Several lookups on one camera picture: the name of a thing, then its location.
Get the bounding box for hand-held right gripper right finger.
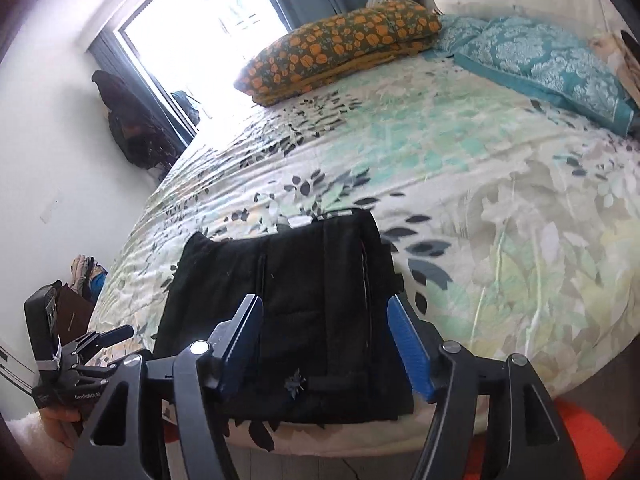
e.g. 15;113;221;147
386;294;586;480

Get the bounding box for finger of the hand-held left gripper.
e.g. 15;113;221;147
70;324;136;361
72;360;123;382

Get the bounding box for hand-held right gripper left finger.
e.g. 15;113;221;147
65;294;265;480

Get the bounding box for black pants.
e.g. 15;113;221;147
152;207;416;423

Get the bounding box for person's left forearm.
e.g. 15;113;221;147
7;412;81;480

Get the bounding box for person's left hand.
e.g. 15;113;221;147
40;405;85;441

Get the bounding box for brown wooden cabinet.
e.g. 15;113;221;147
52;282;97;343

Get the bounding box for pile of folded clothes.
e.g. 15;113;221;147
70;255;109;303

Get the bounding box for floral bedspread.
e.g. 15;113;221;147
87;50;640;458

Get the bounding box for orange rug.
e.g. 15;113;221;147
462;399;628;480

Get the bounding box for dark hanging clothes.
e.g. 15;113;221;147
91;69;201;172

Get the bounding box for orange floral pillow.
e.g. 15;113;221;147
235;0;443;107

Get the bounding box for teal patterned pillow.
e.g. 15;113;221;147
432;14;488;56
452;16;636;137

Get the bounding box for window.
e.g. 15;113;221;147
117;0;293;133

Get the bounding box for beige cloth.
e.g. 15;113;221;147
589;30;640;86

